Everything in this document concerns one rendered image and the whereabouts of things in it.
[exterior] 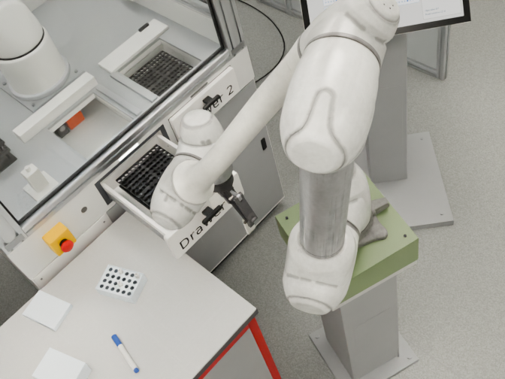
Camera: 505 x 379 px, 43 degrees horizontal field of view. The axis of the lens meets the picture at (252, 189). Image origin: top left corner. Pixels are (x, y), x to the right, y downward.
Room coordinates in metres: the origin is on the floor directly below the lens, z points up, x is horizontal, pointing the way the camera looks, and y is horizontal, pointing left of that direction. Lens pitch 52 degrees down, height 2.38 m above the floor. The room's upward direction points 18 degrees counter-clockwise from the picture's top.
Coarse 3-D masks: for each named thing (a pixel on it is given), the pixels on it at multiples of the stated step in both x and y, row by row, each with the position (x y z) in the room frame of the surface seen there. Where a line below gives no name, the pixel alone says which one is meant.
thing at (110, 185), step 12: (144, 144) 1.47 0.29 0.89; (168, 144) 1.45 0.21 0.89; (132, 156) 1.44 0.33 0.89; (120, 168) 1.41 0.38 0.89; (132, 168) 1.43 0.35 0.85; (108, 180) 1.38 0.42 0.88; (108, 192) 1.34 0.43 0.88; (120, 192) 1.36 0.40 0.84; (120, 204) 1.29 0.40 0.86; (132, 204) 1.30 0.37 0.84; (144, 216) 1.19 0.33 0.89; (156, 228) 1.14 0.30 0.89
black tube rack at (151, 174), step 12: (156, 144) 1.45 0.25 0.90; (144, 156) 1.42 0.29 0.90; (156, 156) 1.40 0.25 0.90; (168, 156) 1.38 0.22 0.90; (144, 168) 1.37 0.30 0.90; (156, 168) 1.35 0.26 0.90; (120, 180) 1.35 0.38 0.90; (132, 180) 1.36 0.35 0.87; (144, 180) 1.32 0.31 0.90; (156, 180) 1.30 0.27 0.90; (132, 192) 1.32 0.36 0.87; (144, 192) 1.28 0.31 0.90; (144, 204) 1.26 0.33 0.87
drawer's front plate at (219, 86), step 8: (224, 72) 1.64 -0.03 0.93; (232, 72) 1.65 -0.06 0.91; (216, 80) 1.62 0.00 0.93; (224, 80) 1.63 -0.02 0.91; (232, 80) 1.64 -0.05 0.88; (208, 88) 1.60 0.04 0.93; (216, 88) 1.61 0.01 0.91; (224, 88) 1.62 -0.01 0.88; (232, 88) 1.64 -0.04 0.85; (200, 96) 1.57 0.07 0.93; (224, 96) 1.62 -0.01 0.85; (232, 96) 1.63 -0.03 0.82; (192, 104) 1.55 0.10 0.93; (200, 104) 1.56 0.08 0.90; (216, 104) 1.60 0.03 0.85; (224, 104) 1.61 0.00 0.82; (184, 112) 1.53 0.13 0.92; (176, 120) 1.51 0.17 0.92; (176, 128) 1.50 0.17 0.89; (176, 136) 1.51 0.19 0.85
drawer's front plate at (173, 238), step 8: (240, 184) 1.21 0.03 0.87; (208, 200) 1.15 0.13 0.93; (224, 200) 1.18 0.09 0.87; (224, 208) 1.17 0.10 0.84; (200, 216) 1.13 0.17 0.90; (192, 224) 1.11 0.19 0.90; (200, 224) 1.12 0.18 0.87; (208, 224) 1.13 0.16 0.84; (168, 232) 1.08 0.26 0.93; (176, 232) 1.08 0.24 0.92; (184, 232) 1.09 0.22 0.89; (168, 240) 1.06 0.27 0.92; (176, 240) 1.07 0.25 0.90; (184, 240) 1.08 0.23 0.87; (192, 240) 1.10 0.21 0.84; (176, 248) 1.07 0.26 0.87; (184, 248) 1.08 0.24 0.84; (176, 256) 1.06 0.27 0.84
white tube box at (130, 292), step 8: (104, 272) 1.11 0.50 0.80; (112, 272) 1.11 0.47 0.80; (128, 272) 1.09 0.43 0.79; (136, 272) 1.08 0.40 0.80; (104, 280) 1.09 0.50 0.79; (112, 280) 1.08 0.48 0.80; (120, 280) 1.07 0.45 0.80; (128, 280) 1.06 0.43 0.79; (136, 280) 1.05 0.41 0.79; (144, 280) 1.06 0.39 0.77; (96, 288) 1.07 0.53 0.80; (104, 288) 1.06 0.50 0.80; (112, 288) 1.06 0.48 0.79; (120, 288) 1.04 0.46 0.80; (128, 288) 1.03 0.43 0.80; (136, 288) 1.03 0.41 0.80; (112, 296) 1.04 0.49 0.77; (120, 296) 1.02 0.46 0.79; (128, 296) 1.01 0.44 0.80; (136, 296) 1.01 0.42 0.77
